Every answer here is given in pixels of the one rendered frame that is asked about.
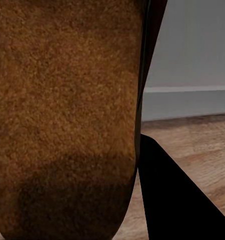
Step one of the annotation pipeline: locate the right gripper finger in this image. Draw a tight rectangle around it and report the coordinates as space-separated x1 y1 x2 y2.
138 134 225 240

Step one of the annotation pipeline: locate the sandal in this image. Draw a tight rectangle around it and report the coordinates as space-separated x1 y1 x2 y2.
0 0 168 240

